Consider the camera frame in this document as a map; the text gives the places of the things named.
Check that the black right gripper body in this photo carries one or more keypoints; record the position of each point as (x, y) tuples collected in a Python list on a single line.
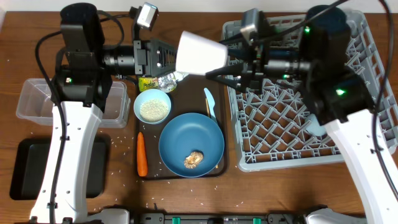
[(258, 71)]

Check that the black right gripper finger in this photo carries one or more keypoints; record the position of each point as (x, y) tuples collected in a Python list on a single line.
[(244, 52), (219, 75)]

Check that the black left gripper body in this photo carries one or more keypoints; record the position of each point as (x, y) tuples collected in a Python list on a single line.
[(138, 58)]

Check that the pink cup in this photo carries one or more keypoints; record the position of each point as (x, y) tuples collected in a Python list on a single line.
[(197, 55)]

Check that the light blue rice bowl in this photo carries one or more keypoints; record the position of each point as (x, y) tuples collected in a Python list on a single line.
[(152, 106)]

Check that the light blue cup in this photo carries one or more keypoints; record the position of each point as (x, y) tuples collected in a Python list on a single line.
[(314, 127)]

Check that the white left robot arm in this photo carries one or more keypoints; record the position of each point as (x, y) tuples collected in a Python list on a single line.
[(83, 77)]

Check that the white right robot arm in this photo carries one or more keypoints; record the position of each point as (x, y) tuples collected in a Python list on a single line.
[(313, 52)]

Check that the grey dishwasher rack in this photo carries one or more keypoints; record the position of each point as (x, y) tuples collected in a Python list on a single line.
[(272, 130)]

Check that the black waste tray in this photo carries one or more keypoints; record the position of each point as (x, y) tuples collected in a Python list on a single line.
[(31, 161)]

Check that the yellow snack wrapper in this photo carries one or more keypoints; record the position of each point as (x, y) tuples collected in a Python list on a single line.
[(148, 83)]

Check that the crumpled white tissue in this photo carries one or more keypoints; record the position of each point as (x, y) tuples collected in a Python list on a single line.
[(168, 83)]

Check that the light blue plastic knife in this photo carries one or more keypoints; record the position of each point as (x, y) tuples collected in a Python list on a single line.
[(211, 104)]

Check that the dark brown tray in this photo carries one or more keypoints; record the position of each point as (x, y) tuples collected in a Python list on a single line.
[(188, 97)]

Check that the dark blue plate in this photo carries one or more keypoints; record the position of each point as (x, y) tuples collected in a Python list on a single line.
[(188, 133)]

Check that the brown food scrap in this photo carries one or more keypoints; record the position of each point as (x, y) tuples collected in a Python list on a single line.
[(193, 160)]

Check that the orange carrot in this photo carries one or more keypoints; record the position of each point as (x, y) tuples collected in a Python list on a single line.
[(142, 166)]

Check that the clear plastic bin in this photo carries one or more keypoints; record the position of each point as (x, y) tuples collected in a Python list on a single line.
[(35, 104)]

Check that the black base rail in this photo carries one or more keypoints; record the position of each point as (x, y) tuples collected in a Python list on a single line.
[(160, 218)]

